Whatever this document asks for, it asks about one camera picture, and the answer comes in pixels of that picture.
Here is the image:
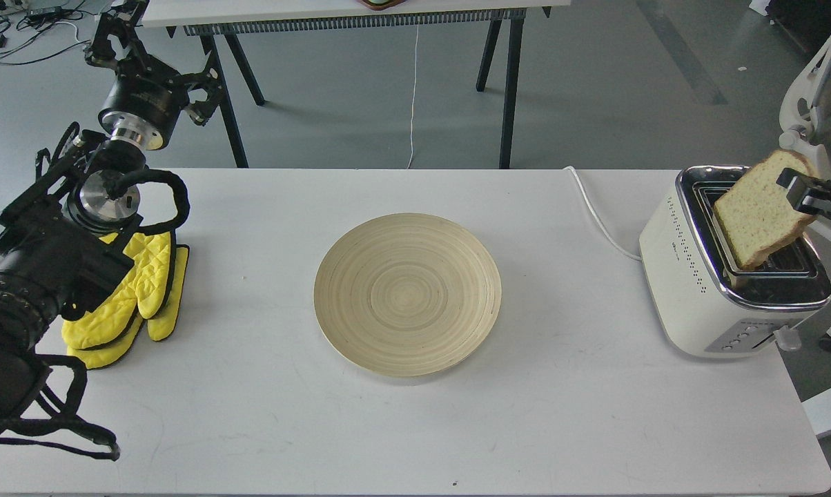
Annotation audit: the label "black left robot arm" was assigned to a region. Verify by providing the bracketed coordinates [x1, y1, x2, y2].
[0, 1, 225, 460]

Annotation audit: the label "white toaster power cable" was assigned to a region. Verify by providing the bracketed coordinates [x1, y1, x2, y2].
[563, 166, 643, 262]

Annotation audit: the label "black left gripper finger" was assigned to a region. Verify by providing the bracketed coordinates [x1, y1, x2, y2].
[175, 51, 226, 126]
[84, 1, 150, 72]

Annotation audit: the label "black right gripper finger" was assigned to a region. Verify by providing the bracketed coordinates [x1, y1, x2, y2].
[777, 168, 831, 204]
[795, 194, 831, 221]

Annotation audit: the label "yellow pot holder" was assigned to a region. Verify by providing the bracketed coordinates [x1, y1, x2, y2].
[64, 244, 190, 370]

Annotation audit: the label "white hanging cable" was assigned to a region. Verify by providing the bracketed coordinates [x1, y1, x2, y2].
[407, 25, 418, 169]

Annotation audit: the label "black floor cables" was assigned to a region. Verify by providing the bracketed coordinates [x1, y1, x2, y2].
[0, 0, 113, 68]

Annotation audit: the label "white background table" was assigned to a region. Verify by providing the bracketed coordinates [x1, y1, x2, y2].
[141, 1, 564, 169]

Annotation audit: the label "round bamboo plate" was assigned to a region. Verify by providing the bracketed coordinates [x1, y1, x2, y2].
[313, 212, 502, 378]

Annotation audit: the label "yellow oven mitt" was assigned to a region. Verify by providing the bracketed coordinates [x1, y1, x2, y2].
[61, 231, 177, 351]

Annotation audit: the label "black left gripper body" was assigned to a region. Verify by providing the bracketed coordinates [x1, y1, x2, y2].
[98, 61, 188, 150]

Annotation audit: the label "slice of bread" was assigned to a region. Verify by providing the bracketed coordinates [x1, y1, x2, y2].
[713, 150, 817, 271]

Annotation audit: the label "cream and chrome toaster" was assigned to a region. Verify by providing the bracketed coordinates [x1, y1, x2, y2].
[639, 166, 831, 360]

